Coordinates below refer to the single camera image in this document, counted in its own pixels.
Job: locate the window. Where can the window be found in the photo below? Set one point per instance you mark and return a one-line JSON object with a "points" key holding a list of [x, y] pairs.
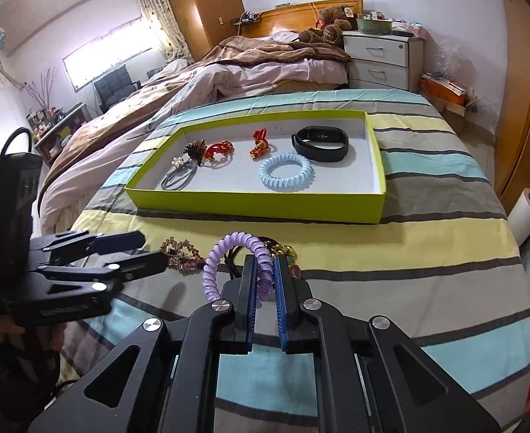
{"points": [[107, 49]]}

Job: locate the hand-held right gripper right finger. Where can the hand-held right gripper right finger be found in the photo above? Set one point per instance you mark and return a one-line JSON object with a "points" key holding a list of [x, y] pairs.
{"points": [[284, 315]]}

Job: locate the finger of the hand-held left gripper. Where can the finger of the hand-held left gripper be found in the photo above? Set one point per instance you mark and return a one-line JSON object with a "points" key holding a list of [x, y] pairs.
{"points": [[116, 241], [143, 266]]}

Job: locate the brown beaded hair clip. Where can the brown beaded hair clip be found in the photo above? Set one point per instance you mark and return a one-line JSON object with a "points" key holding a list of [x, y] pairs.
{"points": [[196, 149]]}

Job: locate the brown blanket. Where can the brown blanket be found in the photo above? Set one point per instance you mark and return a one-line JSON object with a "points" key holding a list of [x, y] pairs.
{"points": [[265, 52]]}

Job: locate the black smart band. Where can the black smart band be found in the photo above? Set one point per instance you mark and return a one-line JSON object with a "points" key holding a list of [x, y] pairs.
{"points": [[319, 153]]}

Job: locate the floral curtain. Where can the floral curtain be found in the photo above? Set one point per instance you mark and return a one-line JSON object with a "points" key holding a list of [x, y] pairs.
{"points": [[161, 13]]}

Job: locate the green cardboard tray box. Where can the green cardboard tray box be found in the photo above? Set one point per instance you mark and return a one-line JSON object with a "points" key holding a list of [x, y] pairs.
{"points": [[337, 180]]}

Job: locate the person's left hand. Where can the person's left hand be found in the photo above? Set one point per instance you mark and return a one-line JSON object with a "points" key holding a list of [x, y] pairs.
{"points": [[7, 330]]}

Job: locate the white nightstand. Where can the white nightstand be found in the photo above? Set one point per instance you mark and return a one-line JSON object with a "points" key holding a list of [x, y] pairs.
{"points": [[382, 54]]}

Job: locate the red knot charm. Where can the red knot charm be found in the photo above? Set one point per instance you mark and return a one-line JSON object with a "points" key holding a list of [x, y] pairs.
{"points": [[259, 148]]}

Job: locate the tall wooden wardrobe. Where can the tall wooden wardrobe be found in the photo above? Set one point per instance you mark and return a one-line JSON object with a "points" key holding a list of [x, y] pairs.
{"points": [[206, 4]]}

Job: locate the cluttered wooden desk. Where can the cluttered wooden desk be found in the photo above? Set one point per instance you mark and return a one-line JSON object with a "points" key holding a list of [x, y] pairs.
{"points": [[59, 133]]}

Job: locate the green basin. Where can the green basin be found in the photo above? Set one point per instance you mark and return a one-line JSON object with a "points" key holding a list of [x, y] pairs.
{"points": [[373, 25]]}

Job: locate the dried branches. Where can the dried branches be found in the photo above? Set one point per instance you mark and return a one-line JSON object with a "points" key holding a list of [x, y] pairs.
{"points": [[41, 90]]}

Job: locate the person's left forearm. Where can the person's left forearm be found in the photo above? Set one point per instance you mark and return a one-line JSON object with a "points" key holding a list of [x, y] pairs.
{"points": [[12, 379]]}

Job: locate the brown teddy bear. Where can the brown teddy bear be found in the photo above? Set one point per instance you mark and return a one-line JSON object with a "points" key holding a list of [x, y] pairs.
{"points": [[332, 31]]}

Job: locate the striped bed sheet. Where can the striped bed sheet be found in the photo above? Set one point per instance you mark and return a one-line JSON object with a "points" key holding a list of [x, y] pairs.
{"points": [[427, 234]]}

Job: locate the wooden bed headboard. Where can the wooden bed headboard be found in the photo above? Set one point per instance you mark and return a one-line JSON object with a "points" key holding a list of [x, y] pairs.
{"points": [[292, 16]]}

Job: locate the white paper roll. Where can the white paper roll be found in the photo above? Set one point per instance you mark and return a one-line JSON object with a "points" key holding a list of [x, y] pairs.
{"points": [[524, 216]]}

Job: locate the pink rhinestone hair clip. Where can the pink rhinestone hair clip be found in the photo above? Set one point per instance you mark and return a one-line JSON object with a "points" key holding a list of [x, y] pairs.
{"points": [[174, 248]]}

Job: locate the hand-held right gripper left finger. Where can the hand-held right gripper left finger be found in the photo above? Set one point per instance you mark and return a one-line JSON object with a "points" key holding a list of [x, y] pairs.
{"points": [[247, 315]]}

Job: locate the black office chair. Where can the black office chair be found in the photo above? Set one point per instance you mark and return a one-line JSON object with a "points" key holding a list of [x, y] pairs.
{"points": [[114, 88]]}

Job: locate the wide wooden wardrobe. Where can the wide wooden wardrobe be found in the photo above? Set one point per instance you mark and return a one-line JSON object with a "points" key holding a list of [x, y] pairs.
{"points": [[522, 99]]}

